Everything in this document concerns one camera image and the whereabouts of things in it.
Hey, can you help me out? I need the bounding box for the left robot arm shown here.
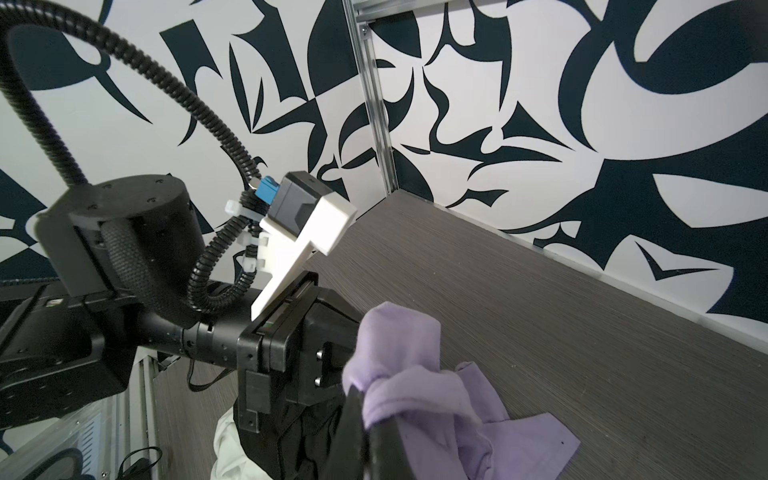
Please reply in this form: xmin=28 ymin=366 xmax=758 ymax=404
xmin=1 ymin=172 xmax=361 ymax=479

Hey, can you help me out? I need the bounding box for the black cloth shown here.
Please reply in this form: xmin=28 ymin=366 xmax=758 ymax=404
xmin=263 ymin=411 xmax=339 ymax=479

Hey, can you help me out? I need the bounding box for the purple cloth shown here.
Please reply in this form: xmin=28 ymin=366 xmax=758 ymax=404
xmin=342 ymin=302 xmax=580 ymax=479

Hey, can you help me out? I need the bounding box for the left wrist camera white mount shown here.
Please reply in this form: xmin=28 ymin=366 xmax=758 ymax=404
xmin=225 ymin=171 xmax=357 ymax=321

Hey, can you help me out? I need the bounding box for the white cloth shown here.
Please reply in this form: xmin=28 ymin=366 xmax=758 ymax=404
xmin=210 ymin=407 xmax=271 ymax=480

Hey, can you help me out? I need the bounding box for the aluminium cage frame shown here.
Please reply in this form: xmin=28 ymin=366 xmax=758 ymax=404
xmin=341 ymin=0 xmax=445 ymax=195

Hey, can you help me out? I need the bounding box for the black corrugated cable conduit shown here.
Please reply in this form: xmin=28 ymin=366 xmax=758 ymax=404
xmin=0 ymin=0 xmax=265 ymax=314

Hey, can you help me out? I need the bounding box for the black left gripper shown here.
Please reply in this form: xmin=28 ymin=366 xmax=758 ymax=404
xmin=233 ymin=272 xmax=415 ymax=480

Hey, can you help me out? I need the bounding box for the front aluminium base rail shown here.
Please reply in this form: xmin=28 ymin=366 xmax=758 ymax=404
xmin=1 ymin=348 xmax=169 ymax=479

